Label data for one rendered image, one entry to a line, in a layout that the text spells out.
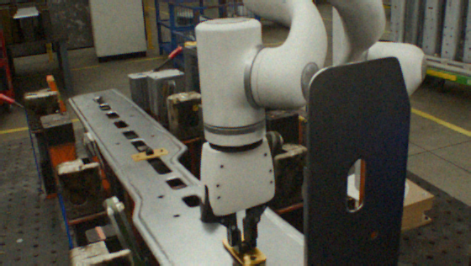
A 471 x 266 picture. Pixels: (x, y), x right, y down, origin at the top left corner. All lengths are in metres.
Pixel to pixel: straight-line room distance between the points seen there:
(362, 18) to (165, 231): 0.60
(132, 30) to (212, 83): 7.29
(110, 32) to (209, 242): 7.16
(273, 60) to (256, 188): 0.20
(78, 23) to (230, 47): 8.06
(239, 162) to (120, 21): 7.25
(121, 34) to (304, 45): 7.33
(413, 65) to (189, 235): 0.70
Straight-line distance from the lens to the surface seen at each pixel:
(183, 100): 1.27
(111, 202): 0.68
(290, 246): 0.76
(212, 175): 0.65
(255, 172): 0.67
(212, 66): 0.60
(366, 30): 1.10
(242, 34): 0.59
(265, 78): 0.57
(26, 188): 1.85
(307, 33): 0.59
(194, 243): 0.78
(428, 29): 5.79
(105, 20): 7.82
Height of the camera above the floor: 1.42
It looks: 20 degrees down
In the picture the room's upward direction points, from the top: 3 degrees counter-clockwise
